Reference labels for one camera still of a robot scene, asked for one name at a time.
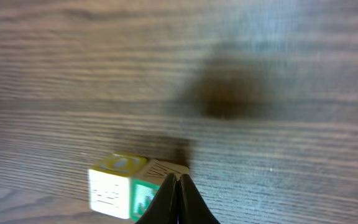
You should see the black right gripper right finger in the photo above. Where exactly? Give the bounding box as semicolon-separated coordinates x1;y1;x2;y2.
178;174;220;224

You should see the yellow G letter block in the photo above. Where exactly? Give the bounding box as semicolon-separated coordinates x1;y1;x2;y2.
88;153;147;220

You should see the green F letter block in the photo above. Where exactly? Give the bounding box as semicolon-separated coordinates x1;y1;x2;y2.
130;159;189;222

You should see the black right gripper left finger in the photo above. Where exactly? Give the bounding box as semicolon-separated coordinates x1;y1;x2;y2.
136;174;178;224

